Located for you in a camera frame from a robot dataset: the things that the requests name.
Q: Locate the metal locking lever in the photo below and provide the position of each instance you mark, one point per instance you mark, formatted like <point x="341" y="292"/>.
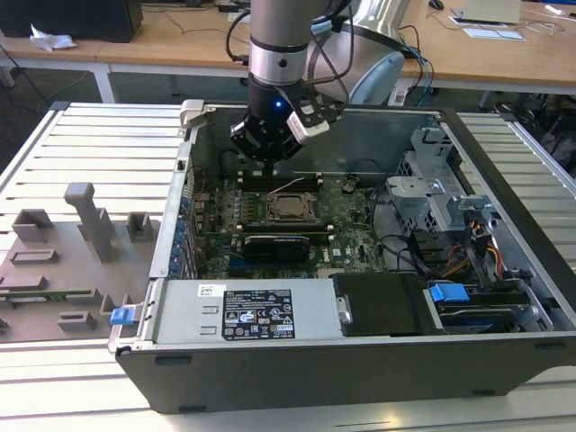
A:
<point x="297" y="221"/>
<point x="290" y="185"/>

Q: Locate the silver square CPU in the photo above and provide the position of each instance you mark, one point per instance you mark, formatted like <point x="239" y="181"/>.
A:
<point x="291" y="206"/>

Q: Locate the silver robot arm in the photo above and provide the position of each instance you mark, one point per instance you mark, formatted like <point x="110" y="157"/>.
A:
<point x="276" y="45"/>

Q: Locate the black RAM slot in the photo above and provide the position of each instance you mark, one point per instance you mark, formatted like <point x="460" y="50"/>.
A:
<point x="256" y="182"/>
<point x="283" y="227"/>

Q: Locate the CPU socket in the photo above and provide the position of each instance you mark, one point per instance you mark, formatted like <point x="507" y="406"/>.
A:
<point x="320" y="208"/>

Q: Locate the blue expansion slot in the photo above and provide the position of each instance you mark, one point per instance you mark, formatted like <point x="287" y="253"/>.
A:
<point x="238" y="260"/>

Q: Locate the round coin cell battery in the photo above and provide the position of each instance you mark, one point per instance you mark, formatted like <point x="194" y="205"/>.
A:
<point x="349" y="184"/>

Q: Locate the black graphics card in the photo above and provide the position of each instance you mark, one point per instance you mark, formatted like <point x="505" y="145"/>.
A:
<point x="276" y="248"/>

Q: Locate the long wooden desk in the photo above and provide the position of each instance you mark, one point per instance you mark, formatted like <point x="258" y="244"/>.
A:
<point x="180" y="49"/>

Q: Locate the grey power brick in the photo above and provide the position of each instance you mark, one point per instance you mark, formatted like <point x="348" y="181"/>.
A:
<point x="231" y="7"/>

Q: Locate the green motherboard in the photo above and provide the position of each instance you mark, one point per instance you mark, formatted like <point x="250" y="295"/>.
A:
<point x="351" y="245"/>

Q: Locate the white power adapter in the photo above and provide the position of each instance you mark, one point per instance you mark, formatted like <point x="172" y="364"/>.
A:
<point x="398" y="96"/>

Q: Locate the silver metal drive cage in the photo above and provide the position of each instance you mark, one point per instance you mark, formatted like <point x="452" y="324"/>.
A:
<point x="418" y="198"/>

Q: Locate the grey power supply unit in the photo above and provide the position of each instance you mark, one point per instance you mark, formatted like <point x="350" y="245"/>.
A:
<point x="189" y="310"/>

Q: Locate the black plastic shroud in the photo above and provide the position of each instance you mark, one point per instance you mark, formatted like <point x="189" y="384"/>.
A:
<point x="382" y="306"/>

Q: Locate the black computer mouse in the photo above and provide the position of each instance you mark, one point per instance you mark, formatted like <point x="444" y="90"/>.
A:
<point x="435" y="3"/>

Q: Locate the black computer box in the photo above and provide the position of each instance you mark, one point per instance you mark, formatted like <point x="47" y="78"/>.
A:
<point x="67" y="18"/>

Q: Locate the blue plastic latch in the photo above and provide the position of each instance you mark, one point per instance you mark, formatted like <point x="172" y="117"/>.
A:
<point x="121" y="316"/>

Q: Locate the crumpled white paper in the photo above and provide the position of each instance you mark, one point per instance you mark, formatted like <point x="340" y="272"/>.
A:
<point x="49" y="41"/>

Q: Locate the grey parts rack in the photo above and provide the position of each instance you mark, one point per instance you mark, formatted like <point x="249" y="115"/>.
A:
<point x="67" y="270"/>

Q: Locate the small wooden desk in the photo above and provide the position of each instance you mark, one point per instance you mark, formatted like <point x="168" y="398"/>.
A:
<point x="27" y="56"/>

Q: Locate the blue disk carrier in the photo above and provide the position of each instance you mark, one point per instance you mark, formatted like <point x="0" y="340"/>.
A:
<point x="447" y="297"/>

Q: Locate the black open PC case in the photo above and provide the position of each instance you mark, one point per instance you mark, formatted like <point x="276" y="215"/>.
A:
<point x="315" y="382"/>

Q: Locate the white paper sheet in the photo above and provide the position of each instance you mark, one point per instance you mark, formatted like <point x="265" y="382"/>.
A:
<point x="495" y="33"/>

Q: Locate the green RAM stick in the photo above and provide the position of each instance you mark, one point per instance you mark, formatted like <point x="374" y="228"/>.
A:
<point x="54" y="295"/>

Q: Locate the beige laptop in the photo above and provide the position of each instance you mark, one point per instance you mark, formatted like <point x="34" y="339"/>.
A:
<point x="492" y="10"/>

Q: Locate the black hard disk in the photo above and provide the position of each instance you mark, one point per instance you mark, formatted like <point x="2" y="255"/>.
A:
<point x="477" y="317"/>

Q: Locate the black office chair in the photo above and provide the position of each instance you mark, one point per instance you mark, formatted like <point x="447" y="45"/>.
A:
<point x="562" y="126"/>

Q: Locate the silver disk bay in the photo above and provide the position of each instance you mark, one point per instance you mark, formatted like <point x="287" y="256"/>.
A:
<point x="535" y="315"/>

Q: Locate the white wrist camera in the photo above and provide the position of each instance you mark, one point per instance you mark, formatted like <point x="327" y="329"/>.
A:
<point x="310" y="128"/>

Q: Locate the silver case hinge bracket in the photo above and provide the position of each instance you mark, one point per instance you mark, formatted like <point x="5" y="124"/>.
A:
<point x="191" y="112"/>

